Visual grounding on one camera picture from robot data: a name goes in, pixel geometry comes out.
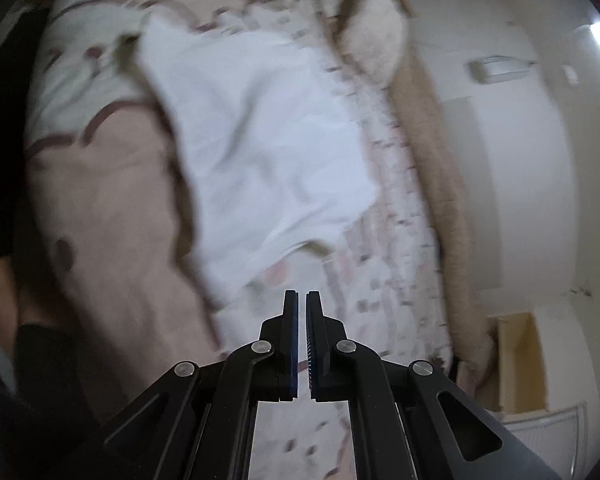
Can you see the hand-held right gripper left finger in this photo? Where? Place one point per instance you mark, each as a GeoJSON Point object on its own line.
{"type": "Point", "coordinates": [293, 340]}

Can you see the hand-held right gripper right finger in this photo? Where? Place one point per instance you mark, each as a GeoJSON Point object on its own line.
{"type": "Point", "coordinates": [312, 340]}

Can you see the white garment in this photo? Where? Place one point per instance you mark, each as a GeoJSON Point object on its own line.
{"type": "Point", "coordinates": [260, 160]}

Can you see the floral patterned bedsheet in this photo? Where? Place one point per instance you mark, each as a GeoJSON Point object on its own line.
{"type": "Point", "coordinates": [395, 270]}

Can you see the cardboard box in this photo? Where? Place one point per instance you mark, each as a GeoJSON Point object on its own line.
{"type": "Point", "coordinates": [522, 360]}

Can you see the beige fluffy blanket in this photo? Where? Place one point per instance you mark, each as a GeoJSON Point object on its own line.
{"type": "Point", "coordinates": [440, 170]}

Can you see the white door panel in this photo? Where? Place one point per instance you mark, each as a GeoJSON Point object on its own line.
{"type": "Point", "coordinates": [545, 440]}

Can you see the fluffy cream pillow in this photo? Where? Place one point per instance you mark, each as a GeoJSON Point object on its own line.
{"type": "Point", "coordinates": [377, 25]}

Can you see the white wall air conditioner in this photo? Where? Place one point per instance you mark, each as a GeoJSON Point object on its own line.
{"type": "Point", "coordinates": [500, 69]}

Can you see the round white wall fixture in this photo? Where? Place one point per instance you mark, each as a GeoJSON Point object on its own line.
{"type": "Point", "coordinates": [571, 75]}

